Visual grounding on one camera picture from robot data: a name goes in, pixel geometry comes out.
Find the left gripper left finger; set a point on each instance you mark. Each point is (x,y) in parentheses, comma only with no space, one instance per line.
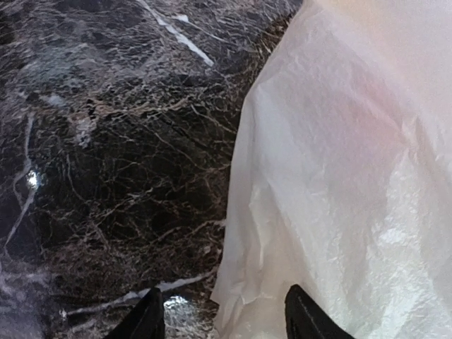
(144,321)

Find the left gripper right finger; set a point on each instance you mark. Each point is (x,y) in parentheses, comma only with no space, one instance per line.
(305,319)

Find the banana print plastic bag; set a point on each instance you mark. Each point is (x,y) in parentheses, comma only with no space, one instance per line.
(341,175)

